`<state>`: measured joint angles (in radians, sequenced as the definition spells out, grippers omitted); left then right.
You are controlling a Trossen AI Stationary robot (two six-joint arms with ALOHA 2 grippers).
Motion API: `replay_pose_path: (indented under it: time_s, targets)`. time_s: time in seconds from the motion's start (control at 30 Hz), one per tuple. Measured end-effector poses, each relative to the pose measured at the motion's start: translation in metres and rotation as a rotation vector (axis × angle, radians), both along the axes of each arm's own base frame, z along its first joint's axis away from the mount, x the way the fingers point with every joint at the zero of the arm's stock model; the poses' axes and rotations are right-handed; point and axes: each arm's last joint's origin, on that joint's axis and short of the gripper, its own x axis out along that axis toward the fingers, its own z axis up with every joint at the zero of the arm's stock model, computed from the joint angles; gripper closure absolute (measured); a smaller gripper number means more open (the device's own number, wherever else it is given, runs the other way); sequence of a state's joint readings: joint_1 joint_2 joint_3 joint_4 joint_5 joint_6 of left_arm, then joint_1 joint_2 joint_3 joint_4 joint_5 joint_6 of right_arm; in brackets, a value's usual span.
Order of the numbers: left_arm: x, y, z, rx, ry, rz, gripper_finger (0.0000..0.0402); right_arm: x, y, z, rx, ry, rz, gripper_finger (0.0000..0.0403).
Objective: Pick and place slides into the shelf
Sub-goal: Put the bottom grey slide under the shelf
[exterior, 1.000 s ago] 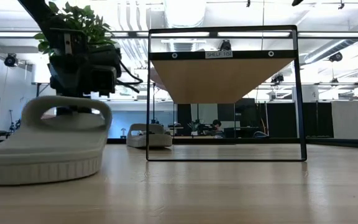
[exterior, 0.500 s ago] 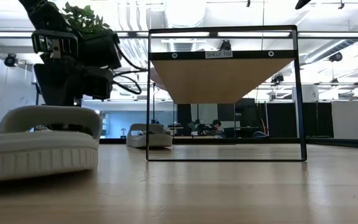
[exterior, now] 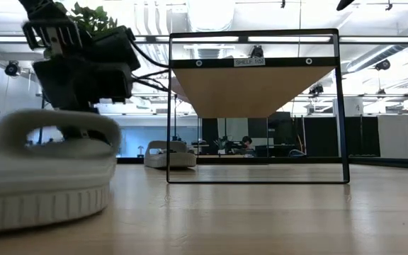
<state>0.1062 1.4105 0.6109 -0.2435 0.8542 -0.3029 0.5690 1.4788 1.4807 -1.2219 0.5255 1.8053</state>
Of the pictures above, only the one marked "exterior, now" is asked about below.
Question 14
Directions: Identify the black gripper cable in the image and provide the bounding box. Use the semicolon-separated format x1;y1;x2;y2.
132;69;170;94

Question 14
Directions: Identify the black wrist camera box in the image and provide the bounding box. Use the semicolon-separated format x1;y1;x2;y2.
83;25;142;72

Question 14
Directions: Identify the green leafy plant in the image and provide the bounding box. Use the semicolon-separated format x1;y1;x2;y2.
44;1;118;57

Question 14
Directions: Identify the white numbered column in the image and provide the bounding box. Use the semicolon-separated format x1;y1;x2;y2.
333;96;364;118

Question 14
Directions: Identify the white rubber slide sandal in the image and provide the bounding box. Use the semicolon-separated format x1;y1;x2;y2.
0;108;122;234
143;140;198;169

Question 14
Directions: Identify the black frame wooden shelf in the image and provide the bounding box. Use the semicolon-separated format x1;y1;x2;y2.
166;28;351;185

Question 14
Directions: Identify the person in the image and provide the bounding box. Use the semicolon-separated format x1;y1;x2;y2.
241;135;258;157

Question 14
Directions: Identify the white shelf label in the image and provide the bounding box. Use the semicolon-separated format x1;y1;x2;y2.
233;57;266;67

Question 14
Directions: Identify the small background potted plant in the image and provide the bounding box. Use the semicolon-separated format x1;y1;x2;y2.
213;136;228;152

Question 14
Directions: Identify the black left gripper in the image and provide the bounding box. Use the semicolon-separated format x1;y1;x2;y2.
32;56;134;145

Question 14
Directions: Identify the black camera cable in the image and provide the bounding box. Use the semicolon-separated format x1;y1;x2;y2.
128;34;170;69

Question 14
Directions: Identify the black partition panel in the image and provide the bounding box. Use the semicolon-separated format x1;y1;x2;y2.
302;115;381;157

